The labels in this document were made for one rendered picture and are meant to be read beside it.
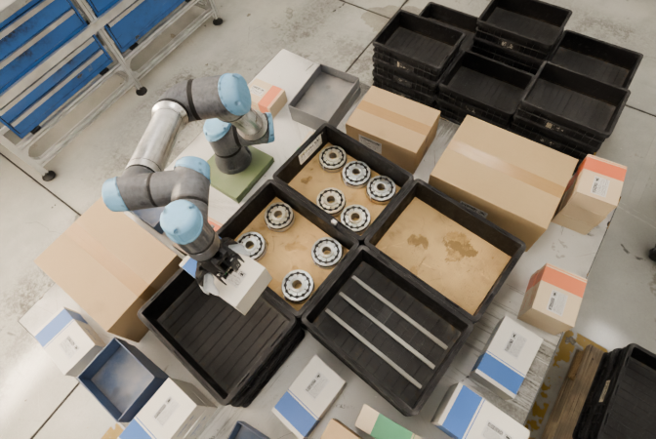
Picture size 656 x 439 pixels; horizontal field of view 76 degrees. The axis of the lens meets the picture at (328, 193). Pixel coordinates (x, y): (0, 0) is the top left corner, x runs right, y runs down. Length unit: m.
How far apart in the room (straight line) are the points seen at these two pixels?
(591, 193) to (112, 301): 1.55
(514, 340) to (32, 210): 2.76
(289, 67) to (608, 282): 1.90
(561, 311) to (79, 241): 1.56
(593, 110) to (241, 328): 1.87
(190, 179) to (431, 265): 0.84
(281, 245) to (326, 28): 2.23
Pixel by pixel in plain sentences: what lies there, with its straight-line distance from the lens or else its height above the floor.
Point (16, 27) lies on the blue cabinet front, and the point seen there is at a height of 0.83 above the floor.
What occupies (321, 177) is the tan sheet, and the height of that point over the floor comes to 0.83.
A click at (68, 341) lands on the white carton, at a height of 0.79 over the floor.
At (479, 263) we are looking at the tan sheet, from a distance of 1.45.
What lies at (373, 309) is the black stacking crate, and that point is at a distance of 1.37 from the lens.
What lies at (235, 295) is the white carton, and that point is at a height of 1.14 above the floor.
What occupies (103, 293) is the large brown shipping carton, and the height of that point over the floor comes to 0.90.
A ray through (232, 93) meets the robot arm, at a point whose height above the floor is 1.32.
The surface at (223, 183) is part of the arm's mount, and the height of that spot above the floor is 0.74.
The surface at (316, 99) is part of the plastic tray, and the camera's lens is 1.89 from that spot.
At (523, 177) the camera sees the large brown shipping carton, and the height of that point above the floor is 0.90.
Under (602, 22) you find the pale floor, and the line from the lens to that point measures 3.70.
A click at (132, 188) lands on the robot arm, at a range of 0.96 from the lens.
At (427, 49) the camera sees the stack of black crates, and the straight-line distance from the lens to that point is 2.48.
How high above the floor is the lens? 2.16
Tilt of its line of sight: 61 degrees down
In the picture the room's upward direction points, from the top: 10 degrees counter-clockwise
